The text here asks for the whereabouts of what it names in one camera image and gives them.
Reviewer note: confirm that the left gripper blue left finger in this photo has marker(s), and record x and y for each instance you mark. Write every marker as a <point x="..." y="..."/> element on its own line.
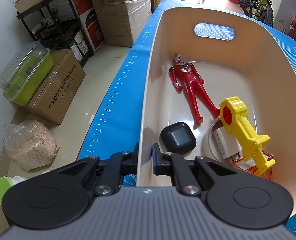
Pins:
<point x="130" y="161"/>

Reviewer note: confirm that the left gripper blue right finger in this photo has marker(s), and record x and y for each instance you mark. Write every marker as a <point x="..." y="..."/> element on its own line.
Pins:
<point x="161" y="161"/>

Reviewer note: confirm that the black earbuds case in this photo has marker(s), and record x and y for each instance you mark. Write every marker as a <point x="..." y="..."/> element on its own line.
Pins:
<point x="178" y="138"/>

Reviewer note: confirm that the yellow plastic toy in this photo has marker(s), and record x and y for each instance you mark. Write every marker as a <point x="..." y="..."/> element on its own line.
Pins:
<point x="234" y="116"/>

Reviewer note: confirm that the red floral gift box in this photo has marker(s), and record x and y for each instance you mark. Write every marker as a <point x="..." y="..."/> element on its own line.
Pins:
<point x="249" y="166"/>

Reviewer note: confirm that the red Ultraman figure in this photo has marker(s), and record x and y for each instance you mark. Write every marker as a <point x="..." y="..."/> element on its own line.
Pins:
<point x="184" y="76"/>

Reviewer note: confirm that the beige plastic storage basket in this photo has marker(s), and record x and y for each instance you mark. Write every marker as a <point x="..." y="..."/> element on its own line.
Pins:
<point x="235" y="57"/>

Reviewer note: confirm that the blue silicone baking mat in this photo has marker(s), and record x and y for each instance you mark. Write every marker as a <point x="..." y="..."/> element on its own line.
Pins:
<point x="117" y="124"/>

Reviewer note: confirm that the floor cardboard box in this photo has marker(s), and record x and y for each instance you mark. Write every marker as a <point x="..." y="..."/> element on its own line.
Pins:
<point x="55" y="94"/>

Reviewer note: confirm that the plastic bag of grain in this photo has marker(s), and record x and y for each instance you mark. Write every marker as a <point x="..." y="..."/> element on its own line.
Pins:
<point x="30" y="144"/>

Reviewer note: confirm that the green lidded plastic container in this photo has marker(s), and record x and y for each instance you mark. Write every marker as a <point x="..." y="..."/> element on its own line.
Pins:
<point x="25" y="72"/>

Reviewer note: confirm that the stacked cardboard box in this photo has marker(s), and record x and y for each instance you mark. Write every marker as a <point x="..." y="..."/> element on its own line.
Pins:
<point x="122" y="21"/>

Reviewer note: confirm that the black metal shelf rack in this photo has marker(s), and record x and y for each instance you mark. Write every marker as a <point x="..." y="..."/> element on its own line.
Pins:
<point x="56" y="25"/>

